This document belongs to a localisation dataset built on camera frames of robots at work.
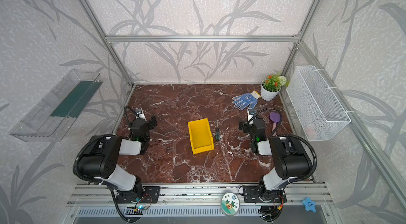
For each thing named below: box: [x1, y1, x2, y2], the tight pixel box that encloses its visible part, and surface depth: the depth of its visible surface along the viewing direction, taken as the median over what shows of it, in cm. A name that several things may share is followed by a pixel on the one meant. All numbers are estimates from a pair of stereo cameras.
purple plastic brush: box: [269, 112, 281, 137], surface depth 103 cm
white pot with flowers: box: [260, 73, 287, 101], surface depth 104 cm
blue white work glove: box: [232, 90, 262, 111], surface depth 114 cm
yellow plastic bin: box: [187, 118, 215, 155], surface depth 92 cm
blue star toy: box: [301, 196, 317, 213], surface depth 72 cm
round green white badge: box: [220, 192, 241, 217], surface depth 65 cm
